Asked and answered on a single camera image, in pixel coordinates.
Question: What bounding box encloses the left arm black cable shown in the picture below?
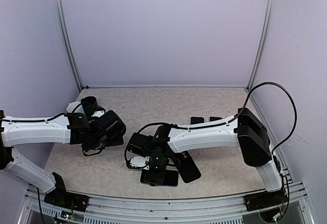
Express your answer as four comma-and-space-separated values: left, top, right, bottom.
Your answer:
0, 101, 85, 133

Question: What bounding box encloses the black cup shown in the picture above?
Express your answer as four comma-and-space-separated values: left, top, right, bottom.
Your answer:
81, 96, 99, 116

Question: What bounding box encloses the aluminium frame post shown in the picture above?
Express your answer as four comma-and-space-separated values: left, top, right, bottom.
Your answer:
246, 0, 274, 91
54, 0, 83, 92

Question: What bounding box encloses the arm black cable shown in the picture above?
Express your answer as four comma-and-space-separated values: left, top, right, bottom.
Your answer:
124, 82, 298, 184
0, 101, 85, 133

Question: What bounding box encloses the light blue white cup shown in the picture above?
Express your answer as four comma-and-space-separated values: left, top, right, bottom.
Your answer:
66, 102, 84, 113

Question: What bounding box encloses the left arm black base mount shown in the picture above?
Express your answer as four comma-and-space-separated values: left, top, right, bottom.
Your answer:
44, 172, 89, 212

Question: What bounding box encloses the left aluminium frame post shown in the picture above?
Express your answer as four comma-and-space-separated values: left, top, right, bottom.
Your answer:
54, 0, 83, 92

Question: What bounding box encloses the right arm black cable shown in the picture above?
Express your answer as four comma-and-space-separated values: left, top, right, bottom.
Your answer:
124, 82, 298, 184

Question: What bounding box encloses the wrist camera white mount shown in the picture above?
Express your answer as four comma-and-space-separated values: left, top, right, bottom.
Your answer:
127, 156, 149, 170
92, 110, 105, 117

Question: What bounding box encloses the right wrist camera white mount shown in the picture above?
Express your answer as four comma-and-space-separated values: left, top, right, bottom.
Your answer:
127, 156, 149, 170

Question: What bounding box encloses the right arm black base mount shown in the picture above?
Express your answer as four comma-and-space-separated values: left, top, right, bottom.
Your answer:
243, 186, 289, 211

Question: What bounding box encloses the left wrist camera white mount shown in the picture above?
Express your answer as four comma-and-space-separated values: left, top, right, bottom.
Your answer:
92, 110, 105, 117

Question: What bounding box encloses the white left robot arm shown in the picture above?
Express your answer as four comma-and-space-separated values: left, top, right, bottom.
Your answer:
1, 110, 126, 206

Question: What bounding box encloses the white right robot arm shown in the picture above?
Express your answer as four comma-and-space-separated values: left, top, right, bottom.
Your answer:
125, 108, 283, 206

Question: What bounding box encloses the black phone case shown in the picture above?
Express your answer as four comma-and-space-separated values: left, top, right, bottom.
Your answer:
175, 151, 201, 183

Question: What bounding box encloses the right aluminium frame post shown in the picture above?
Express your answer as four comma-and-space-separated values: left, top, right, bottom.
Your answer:
246, 0, 274, 91

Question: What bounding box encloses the purple edged dark phone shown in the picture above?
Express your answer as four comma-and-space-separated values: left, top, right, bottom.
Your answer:
190, 116, 205, 125

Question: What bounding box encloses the aluminium front rail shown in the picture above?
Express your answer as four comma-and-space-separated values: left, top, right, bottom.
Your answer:
17, 180, 315, 224

